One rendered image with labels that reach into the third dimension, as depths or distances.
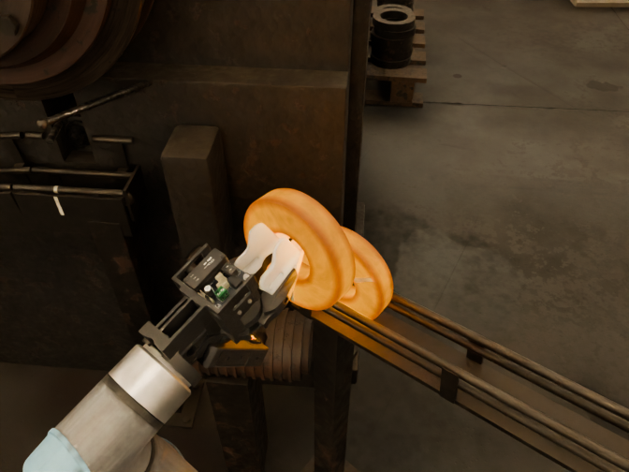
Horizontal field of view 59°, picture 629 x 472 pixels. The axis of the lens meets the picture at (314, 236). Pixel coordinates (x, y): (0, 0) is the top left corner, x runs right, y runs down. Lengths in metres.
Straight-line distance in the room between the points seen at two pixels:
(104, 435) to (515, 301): 1.42
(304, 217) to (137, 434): 0.27
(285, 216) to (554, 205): 1.66
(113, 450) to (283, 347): 0.45
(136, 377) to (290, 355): 0.43
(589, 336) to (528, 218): 0.51
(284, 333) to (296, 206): 0.39
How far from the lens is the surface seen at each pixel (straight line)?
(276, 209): 0.62
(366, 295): 0.77
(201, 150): 0.89
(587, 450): 0.72
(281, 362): 0.96
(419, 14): 3.20
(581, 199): 2.26
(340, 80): 0.91
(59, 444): 0.57
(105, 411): 0.56
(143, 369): 0.56
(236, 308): 0.56
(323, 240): 0.59
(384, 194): 2.07
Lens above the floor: 1.29
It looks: 43 degrees down
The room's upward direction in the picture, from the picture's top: straight up
